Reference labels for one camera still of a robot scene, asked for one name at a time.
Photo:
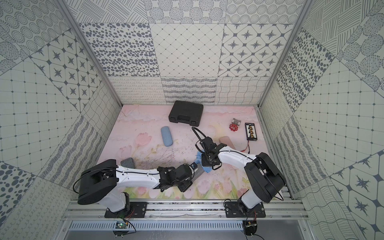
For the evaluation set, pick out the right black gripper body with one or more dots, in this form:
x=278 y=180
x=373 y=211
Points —
x=206 y=162

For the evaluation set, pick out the grey felt eyeglass case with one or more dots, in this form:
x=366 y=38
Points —
x=198 y=171

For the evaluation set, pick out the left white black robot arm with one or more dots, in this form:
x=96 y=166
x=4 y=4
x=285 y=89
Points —
x=105 y=183

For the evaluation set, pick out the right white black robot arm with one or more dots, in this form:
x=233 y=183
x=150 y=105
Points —
x=265 y=178

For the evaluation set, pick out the blue eyeglass case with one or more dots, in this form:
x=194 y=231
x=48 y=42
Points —
x=167 y=136

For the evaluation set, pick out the black plastic tool case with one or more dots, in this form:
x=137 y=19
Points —
x=186 y=112

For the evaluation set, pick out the dark grey eyeglass case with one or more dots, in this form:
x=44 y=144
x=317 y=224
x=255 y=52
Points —
x=128 y=163

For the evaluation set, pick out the red valve handwheel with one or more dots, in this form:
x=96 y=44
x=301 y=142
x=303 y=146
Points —
x=233 y=127

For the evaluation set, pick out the black box with brass parts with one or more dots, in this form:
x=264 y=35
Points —
x=251 y=134

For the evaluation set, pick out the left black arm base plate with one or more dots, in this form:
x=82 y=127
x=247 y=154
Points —
x=132 y=210

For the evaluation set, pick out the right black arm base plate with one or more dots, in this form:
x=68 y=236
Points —
x=236 y=210

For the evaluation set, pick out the white slotted cable duct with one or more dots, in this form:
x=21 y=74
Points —
x=169 y=225

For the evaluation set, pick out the aluminium mounting rail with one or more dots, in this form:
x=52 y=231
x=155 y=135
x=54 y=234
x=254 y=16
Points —
x=189 y=210

